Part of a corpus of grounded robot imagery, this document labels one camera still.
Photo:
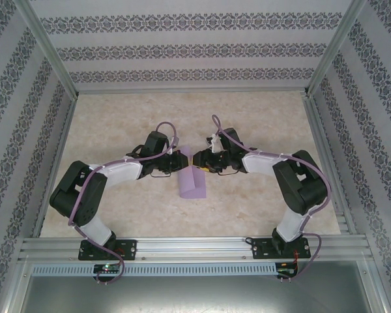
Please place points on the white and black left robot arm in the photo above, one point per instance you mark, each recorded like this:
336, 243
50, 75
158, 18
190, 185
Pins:
120, 172

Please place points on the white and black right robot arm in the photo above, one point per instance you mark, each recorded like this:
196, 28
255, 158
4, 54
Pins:
260, 166

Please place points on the aluminium side rail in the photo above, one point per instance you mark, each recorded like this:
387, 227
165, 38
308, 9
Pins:
326, 156
57, 163

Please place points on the thin aluminium cross rail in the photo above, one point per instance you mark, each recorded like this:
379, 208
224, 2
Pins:
189, 90

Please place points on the small circuit board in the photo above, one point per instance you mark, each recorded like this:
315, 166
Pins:
285, 265
106, 268

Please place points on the aluminium frame post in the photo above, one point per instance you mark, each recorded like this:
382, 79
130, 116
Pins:
49, 52
335, 49

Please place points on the long aluminium base rail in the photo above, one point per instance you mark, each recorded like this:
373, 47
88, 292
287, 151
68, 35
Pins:
189, 247

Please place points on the purple cloth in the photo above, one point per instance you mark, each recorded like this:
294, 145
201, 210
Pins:
185, 186

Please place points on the grey metal sheet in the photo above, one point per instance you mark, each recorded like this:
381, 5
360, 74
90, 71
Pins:
195, 293

